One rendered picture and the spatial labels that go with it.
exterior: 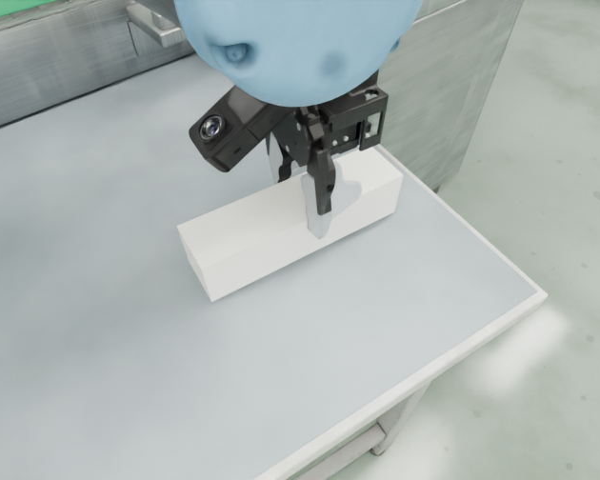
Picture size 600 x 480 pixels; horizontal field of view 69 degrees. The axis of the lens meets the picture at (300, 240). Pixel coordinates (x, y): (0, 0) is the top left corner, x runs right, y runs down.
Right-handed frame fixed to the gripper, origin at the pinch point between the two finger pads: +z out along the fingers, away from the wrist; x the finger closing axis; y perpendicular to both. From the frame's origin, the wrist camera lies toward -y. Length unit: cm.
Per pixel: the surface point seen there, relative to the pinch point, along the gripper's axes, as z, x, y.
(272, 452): 5.4, -18.5, -13.6
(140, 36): -1.1, 43.8, -2.3
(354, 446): 60, -14, 5
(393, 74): 15, 34, 45
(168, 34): -5.3, 33.5, -0.6
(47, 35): -5.1, 42.5, -15.0
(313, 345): 5.3, -12.1, -5.3
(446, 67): 21, 37, 64
